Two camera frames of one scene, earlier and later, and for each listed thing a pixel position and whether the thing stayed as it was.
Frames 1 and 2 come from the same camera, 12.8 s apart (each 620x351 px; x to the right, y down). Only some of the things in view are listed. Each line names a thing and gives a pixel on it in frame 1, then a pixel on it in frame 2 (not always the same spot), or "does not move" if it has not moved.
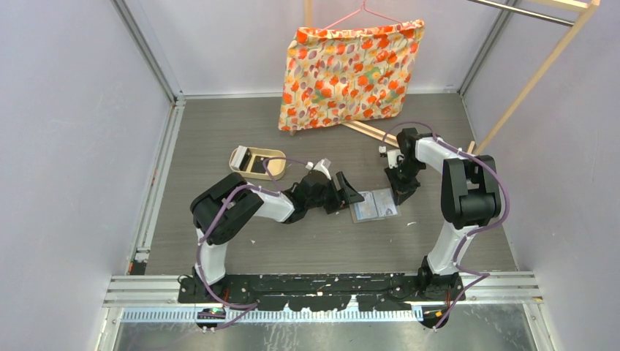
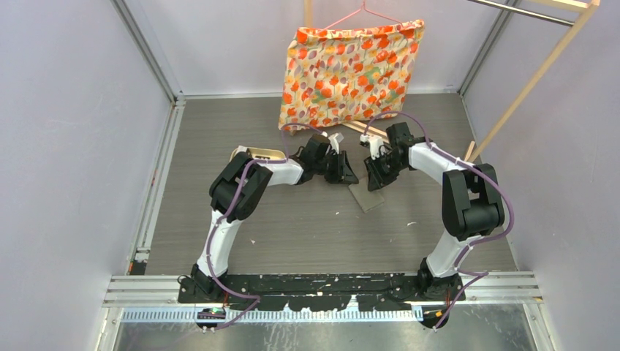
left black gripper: [341, 200] to [343, 173]
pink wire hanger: [363, 6] does not move
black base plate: [326, 292] does not move
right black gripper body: [406, 171] to [389, 169]
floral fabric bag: [335, 75] does not move
